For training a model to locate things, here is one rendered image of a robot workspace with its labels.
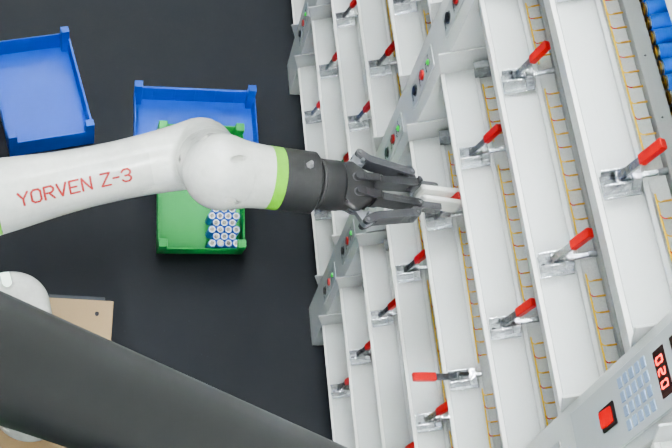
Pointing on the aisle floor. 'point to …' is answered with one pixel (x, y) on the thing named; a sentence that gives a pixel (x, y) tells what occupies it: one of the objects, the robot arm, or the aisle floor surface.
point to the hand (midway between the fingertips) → (438, 198)
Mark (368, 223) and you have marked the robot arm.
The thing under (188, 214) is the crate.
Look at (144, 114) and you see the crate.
